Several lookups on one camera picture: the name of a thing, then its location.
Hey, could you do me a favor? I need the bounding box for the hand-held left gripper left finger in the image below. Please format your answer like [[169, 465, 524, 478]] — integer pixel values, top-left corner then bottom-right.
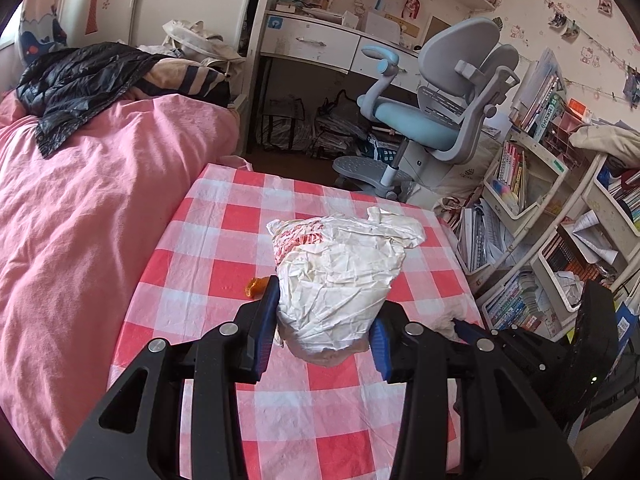
[[54, 275, 281, 480]]

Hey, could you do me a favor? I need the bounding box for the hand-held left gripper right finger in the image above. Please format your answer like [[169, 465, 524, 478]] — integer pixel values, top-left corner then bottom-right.
[[369, 302, 583, 480]]

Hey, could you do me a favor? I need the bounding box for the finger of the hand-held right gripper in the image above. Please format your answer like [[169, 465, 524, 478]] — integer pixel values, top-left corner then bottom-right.
[[451, 317, 497, 346]]

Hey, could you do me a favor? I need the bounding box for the white plastic bag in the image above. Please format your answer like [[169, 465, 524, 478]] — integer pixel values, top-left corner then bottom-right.
[[266, 205, 427, 367]]

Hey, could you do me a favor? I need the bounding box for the red white checkered tablecloth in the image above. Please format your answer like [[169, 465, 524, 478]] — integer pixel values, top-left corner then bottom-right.
[[107, 162, 488, 480]]

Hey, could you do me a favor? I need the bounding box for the white rolling book cart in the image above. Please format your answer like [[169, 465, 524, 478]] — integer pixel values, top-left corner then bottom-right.
[[475, 125, 640, 341]]

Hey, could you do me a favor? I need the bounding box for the clear black-trimmed storage bag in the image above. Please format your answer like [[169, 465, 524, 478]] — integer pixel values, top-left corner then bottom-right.
[[257, 97, 307, 152], [312, 90, 371, 158]]

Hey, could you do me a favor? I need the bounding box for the pink bed cover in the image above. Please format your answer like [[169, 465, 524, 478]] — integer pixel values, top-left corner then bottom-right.
[[0, 87, 241, 461]]

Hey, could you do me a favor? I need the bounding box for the row of upright books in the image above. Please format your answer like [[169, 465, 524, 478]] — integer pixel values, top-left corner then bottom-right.
[[510, 50, 568, 136]]

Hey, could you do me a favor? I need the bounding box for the beige navy striped pillow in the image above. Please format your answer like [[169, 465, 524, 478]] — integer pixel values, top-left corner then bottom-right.
[[137, 55, 231, 106]]

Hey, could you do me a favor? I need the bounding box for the grey blue desk chair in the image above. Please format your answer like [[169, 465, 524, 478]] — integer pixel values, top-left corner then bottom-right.
[[332, 17, 521, 198]]

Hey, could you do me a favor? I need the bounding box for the white desk drawer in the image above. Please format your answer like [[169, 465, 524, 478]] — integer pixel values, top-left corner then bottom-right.
[[261, 24, 362, 64]]

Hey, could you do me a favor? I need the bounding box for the beige canvas tote bag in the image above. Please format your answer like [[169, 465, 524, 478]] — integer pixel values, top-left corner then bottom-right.
[[162, 20, 246, 68]]

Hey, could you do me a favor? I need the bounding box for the white desk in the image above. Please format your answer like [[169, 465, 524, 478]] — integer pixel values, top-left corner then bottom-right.
[[247, 7, 426, 156]]

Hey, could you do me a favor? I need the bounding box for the black puffer jacket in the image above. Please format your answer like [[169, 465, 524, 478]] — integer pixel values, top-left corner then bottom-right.
[[16, 42, 168, 157]]

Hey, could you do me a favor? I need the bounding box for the white wardrobe with tree decal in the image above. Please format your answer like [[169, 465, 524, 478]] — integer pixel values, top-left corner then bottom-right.
[[50, 0, 263, 56]]

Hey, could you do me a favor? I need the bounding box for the whale print cushion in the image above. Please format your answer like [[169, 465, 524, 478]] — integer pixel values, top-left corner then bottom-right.
[[17, 10, 68, 66]]

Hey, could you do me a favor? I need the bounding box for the string of hanging photos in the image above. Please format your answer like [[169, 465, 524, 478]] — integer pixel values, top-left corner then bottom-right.
[[505, 0, 640, 106]]

